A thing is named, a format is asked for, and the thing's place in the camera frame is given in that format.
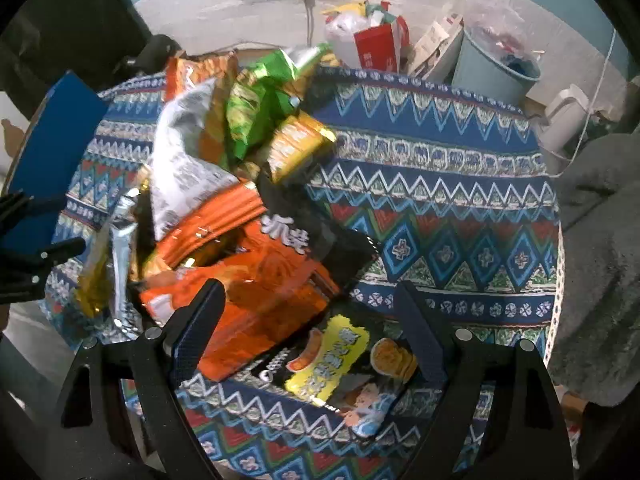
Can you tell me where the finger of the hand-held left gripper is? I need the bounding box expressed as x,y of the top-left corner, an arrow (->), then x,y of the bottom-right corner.
0,237 -> 88,306
0,191 -> 68,233

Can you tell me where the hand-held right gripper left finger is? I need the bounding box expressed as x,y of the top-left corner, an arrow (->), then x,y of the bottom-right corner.
50,279 -> 227,480

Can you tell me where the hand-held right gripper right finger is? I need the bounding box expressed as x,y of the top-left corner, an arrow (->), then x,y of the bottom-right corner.
394,280 -> 576,480

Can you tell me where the large orange black snack packet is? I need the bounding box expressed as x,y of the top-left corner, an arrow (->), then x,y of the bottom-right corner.
140,175 -> 383,381

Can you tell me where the blue cardboard box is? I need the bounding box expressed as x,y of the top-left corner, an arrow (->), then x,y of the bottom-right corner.
2,71 -> 110,256

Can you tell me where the small yellow snack packet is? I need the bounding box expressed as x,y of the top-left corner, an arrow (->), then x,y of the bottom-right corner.
267,112 -> 337,183

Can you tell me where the green snack packet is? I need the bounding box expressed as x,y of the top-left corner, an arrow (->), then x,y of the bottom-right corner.
225,42 -> 333,161

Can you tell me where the gold snack packet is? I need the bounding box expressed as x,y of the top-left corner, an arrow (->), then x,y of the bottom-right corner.
75,230 -> 113,318

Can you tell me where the narrow silver snack packet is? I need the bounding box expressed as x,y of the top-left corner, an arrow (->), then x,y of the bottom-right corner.
107,195 -> 143,341

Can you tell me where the black snack packet yellow label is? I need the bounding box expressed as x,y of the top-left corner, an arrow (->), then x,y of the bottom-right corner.
252,305 -> 421,438

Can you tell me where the blue patterned tablecloth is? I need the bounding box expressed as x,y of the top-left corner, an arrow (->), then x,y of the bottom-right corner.
42,67 -> 563,480

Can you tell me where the silver-backed orange snack packet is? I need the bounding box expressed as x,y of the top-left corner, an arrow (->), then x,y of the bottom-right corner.
150,77 -> 263,266

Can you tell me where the black chair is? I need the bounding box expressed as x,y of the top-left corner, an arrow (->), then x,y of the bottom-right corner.
0,0 -> 153,106

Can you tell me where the grey fleece cloth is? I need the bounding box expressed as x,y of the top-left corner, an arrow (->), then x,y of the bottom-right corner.
547,125 -> 640,408

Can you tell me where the black round knob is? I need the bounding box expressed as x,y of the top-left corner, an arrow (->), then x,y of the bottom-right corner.
120,34 -> 183,78

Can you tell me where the white kettle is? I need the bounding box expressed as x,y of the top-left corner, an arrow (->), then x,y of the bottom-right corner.
537,85 -> 593,156

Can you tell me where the grey-blue trash bin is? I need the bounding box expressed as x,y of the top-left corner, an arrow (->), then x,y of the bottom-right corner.
450,25 -> 543,106

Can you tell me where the beige cardboard box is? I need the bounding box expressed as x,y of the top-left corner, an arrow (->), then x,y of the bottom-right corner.
407,12 -> 466,83

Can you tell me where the red carton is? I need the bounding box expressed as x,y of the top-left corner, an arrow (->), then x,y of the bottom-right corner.
354,24 -> 401,73

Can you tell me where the white plastic bag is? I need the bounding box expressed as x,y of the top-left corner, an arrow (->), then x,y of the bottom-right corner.
322,0 -> 411,73

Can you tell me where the clear bin liner bag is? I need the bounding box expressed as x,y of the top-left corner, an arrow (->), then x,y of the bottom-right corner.
462,0 -> 546,78

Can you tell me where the white cord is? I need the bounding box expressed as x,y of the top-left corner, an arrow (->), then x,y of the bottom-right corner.
542,29 -> 617,178

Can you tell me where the grey power cable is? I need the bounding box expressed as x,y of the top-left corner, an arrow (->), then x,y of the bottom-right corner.
296,0 -> 317,48

